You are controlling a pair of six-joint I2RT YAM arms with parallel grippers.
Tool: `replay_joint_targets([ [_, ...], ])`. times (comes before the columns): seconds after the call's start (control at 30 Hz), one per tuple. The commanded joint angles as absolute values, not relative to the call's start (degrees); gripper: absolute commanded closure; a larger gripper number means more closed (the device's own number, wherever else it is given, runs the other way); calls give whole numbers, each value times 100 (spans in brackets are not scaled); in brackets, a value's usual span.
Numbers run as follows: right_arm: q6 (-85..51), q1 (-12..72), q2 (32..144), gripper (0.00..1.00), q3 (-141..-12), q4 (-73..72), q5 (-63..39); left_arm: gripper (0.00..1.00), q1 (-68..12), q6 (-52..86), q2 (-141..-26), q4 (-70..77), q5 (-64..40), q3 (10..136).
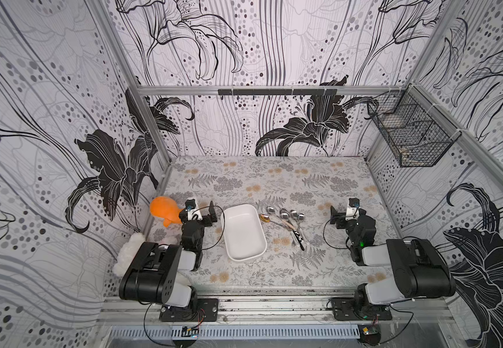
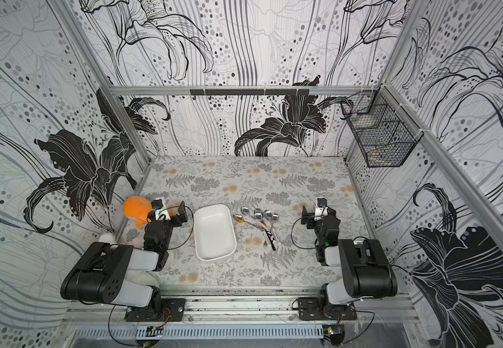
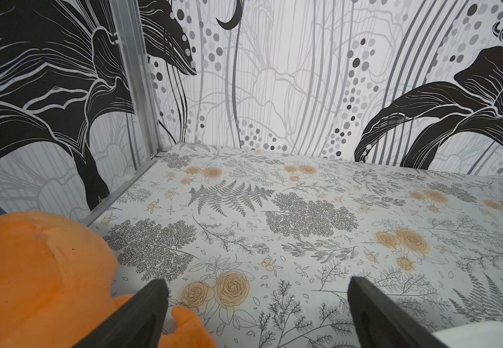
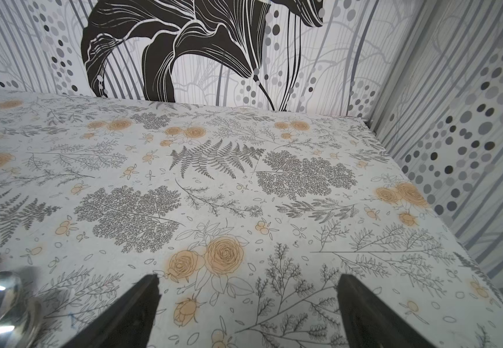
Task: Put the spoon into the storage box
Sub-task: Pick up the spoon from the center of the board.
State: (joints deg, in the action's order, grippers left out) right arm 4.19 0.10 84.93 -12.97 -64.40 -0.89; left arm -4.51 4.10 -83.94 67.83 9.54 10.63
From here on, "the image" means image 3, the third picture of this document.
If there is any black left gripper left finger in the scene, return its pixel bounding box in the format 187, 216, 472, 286
75, 279, 169, 348

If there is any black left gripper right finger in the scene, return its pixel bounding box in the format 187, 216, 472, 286
347, 276, 446, 348

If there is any white rectangular storage box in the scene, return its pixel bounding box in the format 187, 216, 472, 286
433, 321, 503, 348

